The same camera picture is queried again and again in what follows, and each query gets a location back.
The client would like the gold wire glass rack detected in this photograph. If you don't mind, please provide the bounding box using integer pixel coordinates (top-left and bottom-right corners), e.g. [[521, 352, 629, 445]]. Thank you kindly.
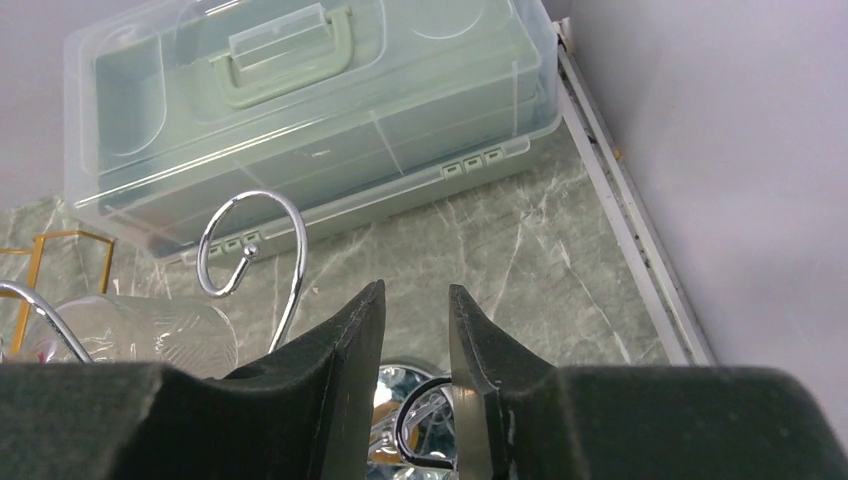
[[0, 230, 117, 359]]

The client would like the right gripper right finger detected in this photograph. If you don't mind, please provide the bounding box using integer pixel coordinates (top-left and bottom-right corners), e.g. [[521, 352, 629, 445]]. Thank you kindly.
[[449, 285, 847, 479]]

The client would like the clear ribbed wine glass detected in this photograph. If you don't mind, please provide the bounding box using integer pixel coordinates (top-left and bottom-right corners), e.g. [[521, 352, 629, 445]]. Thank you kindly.
[[56, 295, 239, 378]]

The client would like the clear plastic storage box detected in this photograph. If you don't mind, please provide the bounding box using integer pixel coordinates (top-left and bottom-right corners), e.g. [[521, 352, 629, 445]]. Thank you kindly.
[[63, 1, 560, 262]]

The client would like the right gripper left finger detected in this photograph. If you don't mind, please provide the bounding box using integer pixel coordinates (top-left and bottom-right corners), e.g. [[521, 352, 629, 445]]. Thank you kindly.
[[1, 280, 386, 479]]

